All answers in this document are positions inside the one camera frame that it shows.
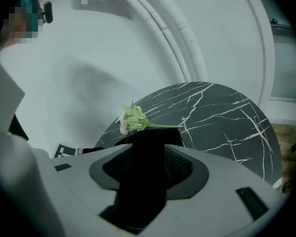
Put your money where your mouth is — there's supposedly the thick white wall pipe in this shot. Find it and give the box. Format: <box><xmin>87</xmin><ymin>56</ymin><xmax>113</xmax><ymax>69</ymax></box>
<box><xmin>138</xmin><ymin>0</ymin><xmax>210</xmax><ymax>82</ymax></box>

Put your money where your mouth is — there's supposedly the thin white wall pipe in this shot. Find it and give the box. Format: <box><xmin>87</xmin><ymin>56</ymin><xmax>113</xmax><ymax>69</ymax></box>
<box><xmin>111</xmin><ymin>0</ymin><xmax>188</xmax><ymax>83</ymax></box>
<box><xmin>120</xmin><ymin>0</ymin><xmax>196</xmax><ymax>83</ymax></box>

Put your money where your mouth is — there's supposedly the pink artificial flower bouquet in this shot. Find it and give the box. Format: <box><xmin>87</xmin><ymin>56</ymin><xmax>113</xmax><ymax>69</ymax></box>
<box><xmin>117</xmin><ymin>101</ymin><xmax>185</xmax><ymax>135</ymax></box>

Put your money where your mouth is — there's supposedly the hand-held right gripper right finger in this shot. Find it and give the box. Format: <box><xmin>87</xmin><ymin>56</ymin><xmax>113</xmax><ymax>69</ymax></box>
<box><xmin>148</xmin><ymin>144</ymin><xmax>287</xmax><ymax>237</ymax></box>

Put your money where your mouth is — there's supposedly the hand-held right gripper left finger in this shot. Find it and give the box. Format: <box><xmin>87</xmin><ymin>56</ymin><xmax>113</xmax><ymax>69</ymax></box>
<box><xmin>50</xmin><ymin>143</ymin><xmax>137</xmax><ymax>237</ymax></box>

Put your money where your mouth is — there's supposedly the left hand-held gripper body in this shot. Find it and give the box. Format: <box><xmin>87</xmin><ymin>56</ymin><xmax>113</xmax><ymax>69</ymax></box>
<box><xmin>53</xmin><ymin>144</ymin><xmax>83</xmax><ymax>158</ymax></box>

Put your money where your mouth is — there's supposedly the black cloth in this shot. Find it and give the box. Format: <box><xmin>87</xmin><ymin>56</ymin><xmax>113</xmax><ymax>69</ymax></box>
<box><xmin>82</xmin><ymin>127</ymin><xmax>185</xmax><ymax>233</ymax></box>

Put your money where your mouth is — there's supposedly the frosted glass window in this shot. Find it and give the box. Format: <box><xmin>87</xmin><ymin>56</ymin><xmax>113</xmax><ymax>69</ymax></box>
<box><xmin>268</xmin><ymin>18</ymin><xmax>296</xmax><ymax>104</ymax></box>

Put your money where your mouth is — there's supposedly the teal headband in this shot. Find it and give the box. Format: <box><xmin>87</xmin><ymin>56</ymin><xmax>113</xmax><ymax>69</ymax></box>
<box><xmin>20</xmin><ymin>0</ymin><xmax>40</xmax><ymax>32</ymax></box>

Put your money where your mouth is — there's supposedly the black head-worn camera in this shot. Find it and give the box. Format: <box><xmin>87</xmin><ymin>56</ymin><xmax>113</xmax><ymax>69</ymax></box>
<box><xmin>38</xmin><ymin>0</ymin><xmax>54</xmax><ymax>24</ymax></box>

